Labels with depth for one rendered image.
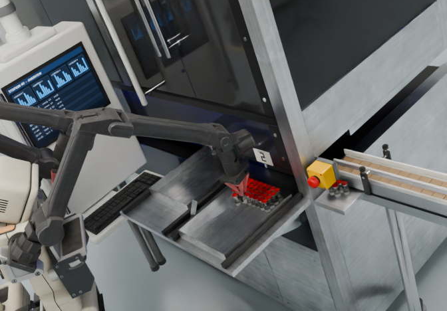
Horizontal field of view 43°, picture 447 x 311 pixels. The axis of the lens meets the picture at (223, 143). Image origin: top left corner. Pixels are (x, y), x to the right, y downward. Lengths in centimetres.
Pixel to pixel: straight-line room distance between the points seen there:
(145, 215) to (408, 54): 120
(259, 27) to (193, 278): 188
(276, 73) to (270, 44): 10
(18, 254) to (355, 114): 123
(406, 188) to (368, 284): 68
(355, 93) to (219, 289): 148
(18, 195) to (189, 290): 155
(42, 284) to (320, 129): 110
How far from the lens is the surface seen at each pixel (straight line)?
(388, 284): 264
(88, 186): 265
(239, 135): 189
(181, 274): 335
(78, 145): 166
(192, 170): 244
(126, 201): 255
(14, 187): 190
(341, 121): 207
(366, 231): 237
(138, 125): 169
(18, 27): 248
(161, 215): 226
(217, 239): 202
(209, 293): 316
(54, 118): 209
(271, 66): 177
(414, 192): 190
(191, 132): 178
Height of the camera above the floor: 212
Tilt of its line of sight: 29 degrees down
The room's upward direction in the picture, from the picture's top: 21 degrees counter-clockwise
